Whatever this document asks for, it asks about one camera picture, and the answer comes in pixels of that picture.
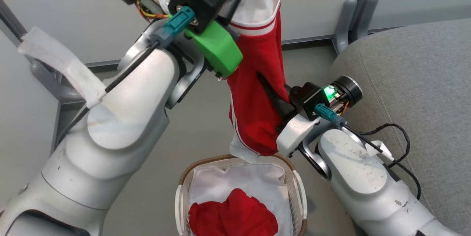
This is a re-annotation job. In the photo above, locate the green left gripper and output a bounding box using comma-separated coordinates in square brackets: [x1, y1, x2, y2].
[184, 0, 252, 79]

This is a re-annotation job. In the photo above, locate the grey partition rail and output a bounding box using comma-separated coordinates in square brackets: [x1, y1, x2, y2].
[51, 100, 62, 154]
[84, 26, 403, 70]

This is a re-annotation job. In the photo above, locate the white basket liner cloth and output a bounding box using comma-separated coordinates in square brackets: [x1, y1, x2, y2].
[188, 162, 295, 236]

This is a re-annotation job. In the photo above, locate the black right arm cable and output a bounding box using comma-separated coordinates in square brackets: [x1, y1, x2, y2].
[340, 123, 422, 201]

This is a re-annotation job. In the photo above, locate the white laundry basket brown rim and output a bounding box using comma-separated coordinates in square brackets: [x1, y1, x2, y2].
[175, 154, 308, 236]

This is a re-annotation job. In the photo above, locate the teal right cable connector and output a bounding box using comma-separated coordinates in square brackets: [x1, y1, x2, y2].
[315, 103, 347, 127]

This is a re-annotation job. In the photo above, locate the black cylindrical right gripper motor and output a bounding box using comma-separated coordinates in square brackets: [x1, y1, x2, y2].
[323, 75, 363, 115]

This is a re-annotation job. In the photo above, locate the red and white garment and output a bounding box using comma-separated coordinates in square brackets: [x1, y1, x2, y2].
[219, 0, 295, 165]

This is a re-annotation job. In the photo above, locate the white cable tag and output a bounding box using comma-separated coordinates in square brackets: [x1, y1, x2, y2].
[365, 140, 395, 162]

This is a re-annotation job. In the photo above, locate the grey fabric sofa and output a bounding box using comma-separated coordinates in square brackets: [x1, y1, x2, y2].
[327, 18, 471, 236]

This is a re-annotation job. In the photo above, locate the crumpled red clothing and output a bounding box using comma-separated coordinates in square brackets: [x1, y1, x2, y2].
[188, 188, 279, 236]

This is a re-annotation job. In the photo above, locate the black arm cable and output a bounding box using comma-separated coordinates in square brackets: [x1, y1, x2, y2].
[55, 39, 162, 146]
[340, 123, 422, 201]

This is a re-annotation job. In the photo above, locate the teal cable connector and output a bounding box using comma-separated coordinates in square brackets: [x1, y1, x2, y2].
[315, 103, 347, 127]
[150, 7, 195, 49]

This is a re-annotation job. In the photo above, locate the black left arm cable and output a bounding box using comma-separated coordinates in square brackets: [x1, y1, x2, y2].
[55, 39, 162, 146]

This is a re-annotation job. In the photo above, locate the white fabric strip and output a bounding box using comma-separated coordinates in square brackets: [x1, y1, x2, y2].
[18, 26, 108, 109]

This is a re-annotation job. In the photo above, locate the teal left cable connector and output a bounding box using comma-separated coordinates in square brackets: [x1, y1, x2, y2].
[150, 7, 195, 49]

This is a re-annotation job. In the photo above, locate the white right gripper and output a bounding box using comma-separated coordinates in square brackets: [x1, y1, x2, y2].
[256, 72, 321, 157]

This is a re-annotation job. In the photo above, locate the metal table bracket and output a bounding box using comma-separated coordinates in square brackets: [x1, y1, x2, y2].
[0, 0, 87, 104]

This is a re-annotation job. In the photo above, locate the grey partition foot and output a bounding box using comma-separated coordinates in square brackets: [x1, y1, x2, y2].
[332, 0, 380, 55]

